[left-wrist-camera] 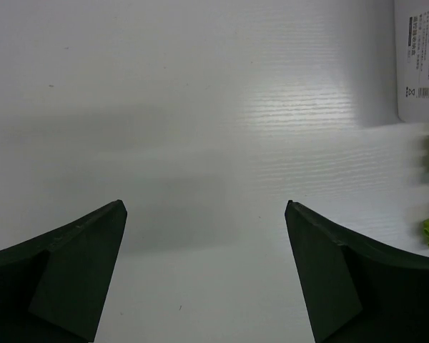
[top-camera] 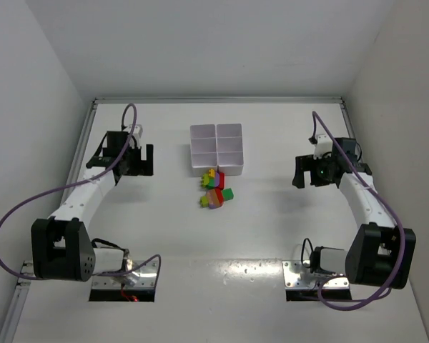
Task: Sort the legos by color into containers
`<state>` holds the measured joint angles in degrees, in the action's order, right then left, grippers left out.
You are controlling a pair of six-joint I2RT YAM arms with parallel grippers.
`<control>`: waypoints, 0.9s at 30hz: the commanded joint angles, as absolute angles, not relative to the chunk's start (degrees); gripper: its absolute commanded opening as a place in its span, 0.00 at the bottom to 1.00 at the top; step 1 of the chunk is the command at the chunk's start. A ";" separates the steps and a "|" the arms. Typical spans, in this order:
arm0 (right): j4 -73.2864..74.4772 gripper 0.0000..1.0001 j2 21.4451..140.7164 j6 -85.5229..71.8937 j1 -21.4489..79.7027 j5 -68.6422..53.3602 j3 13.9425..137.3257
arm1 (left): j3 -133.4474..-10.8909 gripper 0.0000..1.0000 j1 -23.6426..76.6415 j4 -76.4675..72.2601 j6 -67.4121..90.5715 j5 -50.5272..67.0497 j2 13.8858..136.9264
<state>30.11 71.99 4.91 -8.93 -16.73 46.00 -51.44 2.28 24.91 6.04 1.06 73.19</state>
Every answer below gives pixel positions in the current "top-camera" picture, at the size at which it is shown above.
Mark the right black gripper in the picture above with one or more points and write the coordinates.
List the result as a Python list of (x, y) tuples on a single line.
[(305, 171)]

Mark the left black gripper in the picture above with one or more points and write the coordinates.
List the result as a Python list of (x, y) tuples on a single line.
[(138, 161)]

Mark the green lego brick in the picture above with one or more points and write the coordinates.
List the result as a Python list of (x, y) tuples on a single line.
[(227, 194)]

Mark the red orange lego stack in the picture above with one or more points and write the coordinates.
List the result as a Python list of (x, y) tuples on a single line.
[(213, 199)]

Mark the multicolour lego cluster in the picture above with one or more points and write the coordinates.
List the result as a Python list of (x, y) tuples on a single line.
[(213, 180)]

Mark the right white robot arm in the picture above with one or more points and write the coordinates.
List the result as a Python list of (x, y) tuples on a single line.
[(374, 251)]

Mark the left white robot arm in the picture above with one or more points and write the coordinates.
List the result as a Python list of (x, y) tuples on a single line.
[(61, 246)]

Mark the white six-compartment container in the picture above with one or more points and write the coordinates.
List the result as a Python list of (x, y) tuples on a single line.
[(216, 146)]

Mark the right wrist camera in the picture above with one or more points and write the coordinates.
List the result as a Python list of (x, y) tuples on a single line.
[(322, 146)]

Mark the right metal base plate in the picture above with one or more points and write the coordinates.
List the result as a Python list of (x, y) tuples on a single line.
[(298, 277)]

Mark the metal base plate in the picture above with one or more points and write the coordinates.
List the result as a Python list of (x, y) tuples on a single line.
[(142, 279), (298, 277)]

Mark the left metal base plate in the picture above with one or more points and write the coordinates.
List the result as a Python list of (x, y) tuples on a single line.
[(142, 279)]

